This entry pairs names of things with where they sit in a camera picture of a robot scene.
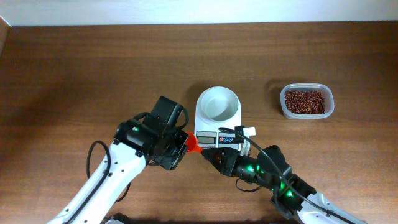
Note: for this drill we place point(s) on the red beans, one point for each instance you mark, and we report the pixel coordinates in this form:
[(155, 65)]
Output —
[(305, 102)]

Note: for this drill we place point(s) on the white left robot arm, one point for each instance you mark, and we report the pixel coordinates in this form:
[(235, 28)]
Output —
[(107, 185)]

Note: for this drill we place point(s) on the white digital kitchen scale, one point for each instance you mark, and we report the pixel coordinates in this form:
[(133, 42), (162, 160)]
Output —
[(209, 135)]

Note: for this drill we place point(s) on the orange plastic measuring scoop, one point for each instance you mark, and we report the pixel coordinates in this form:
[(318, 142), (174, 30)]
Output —
[(192, 144)]

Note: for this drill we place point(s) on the clear plastic container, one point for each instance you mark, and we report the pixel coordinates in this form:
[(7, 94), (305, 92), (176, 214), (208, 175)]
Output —
[(323, 89)]

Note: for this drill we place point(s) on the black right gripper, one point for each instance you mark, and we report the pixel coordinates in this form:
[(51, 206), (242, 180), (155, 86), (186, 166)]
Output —
[(226, 161)]

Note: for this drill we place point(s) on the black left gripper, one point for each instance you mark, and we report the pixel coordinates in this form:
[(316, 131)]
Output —
[(169, 163)]

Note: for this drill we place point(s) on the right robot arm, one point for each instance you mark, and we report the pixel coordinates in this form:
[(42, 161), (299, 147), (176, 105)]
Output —
[(292, 197)]

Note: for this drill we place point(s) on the white round bowl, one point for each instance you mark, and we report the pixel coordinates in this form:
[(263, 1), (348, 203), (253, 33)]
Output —
[(219, 104)]

